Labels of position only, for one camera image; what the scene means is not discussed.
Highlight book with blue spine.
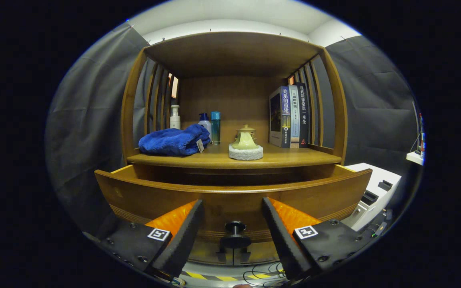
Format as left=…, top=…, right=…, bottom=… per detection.
left=269, top=86, right=292, bottom=148

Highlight yellow black hazard tape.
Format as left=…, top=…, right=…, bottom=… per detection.
left=182, top=271, right=283, bottom=280

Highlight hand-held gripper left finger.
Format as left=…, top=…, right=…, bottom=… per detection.
left=96, top=199, right=205, bottom=280

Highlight wooden drawer with black knob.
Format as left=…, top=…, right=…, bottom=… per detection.
left=94, top=164, right=373, bottom=250

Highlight white bottle with blue cap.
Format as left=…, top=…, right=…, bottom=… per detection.
left=198, top=113, right=212, bottom=142

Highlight white storage box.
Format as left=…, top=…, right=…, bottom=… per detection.
left=341, top=162, right=402, bottom=232

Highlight wooden cabinet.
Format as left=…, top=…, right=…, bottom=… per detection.
left=120, top=31, right=348, bottom=265

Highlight white wall shelf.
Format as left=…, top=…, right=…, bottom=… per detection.
left=406, top=151, right=425, bottom=166

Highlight wooden countertop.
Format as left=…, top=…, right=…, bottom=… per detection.
left=126, top=143, right=342, bottom=169

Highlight black floor cables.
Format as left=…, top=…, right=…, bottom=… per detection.
left=243, top=261, right=291, bottom=287

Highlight wooden cabinet door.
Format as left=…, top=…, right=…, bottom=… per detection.
left=188, top=242, right=235, bottom=264
left=235, top=242, right=281, bottom=264

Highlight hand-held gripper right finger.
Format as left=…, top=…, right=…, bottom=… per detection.
left=262, top=197, right=371, bottom=280

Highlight clear teal bottle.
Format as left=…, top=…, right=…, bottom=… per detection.
left=210, top=111, right=221, bottom=145

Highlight blue towel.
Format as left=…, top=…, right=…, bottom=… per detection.
left=138, top=124, right=212, bottom=157

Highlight white pump bottle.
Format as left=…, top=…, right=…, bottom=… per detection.
left=170, top=105, right=181, bottom=130

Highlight book with pale spine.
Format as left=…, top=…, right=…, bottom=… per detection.
left=288, top=84, right=301, bottom=149

